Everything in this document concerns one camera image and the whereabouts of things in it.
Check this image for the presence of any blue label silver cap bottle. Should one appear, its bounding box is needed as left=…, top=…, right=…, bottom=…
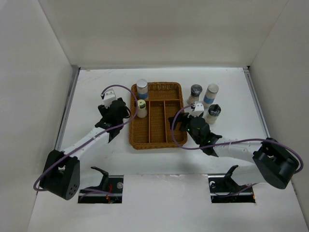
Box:
left=136, top=79, right=149, bottom=100

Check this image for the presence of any black knob cap jar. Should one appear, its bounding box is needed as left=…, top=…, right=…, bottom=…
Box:
left=205, top=104, right=221, bottom=125

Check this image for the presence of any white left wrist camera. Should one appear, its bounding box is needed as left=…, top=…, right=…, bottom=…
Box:
left=101, top=88, right=117, bottom=108

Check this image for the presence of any black cap sugar grinder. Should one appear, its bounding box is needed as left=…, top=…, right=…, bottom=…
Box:
left=187, top=84, right=203, bottom=105

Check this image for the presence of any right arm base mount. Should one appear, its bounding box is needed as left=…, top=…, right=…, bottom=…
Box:
left=208, top=165, right=255, bottom=203

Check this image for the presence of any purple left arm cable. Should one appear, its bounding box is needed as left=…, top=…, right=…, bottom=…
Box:
left=33, top=84, right=139, bottom=203

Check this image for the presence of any yellow cap spice bottle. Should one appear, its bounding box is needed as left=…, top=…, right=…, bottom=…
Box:
left=137, top=100, right=147, bottom=118

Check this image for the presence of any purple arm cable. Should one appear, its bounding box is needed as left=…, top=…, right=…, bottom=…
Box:
left=33, top=84, right=139, bottom=203
left=170, top=105, right=304, bottom=196

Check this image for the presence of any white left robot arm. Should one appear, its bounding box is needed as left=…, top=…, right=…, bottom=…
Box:
left=39, top=98, right=131, bottom=200

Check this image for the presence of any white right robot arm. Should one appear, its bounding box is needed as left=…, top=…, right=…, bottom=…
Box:
left=168, top=113, right=301, bottom=191

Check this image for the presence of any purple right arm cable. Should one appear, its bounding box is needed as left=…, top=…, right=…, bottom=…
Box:
left=170, top=105, right=304, bottom=196

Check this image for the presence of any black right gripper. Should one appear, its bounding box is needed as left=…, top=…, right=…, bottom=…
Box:
left=169, top=111, right=201, bottom=145

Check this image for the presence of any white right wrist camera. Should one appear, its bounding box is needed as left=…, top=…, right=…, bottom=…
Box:
left=191, top=101, right=205, bottom=117

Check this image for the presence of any tall blue label bottle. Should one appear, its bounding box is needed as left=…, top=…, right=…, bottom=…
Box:
left=203, top=84, right=219, bottom=108

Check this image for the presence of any brown wicker divided basket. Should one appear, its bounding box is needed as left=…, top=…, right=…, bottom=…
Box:
left=129, top=82, right=183, bottom=150

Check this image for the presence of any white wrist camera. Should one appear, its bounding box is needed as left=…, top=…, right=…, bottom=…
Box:
left=191, top=101, right=205, bottom=117
left=101, top=88, right=117, bottom=108

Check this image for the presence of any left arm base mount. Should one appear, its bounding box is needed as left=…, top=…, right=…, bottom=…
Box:
left=78, top=166, right=124, bottom=204

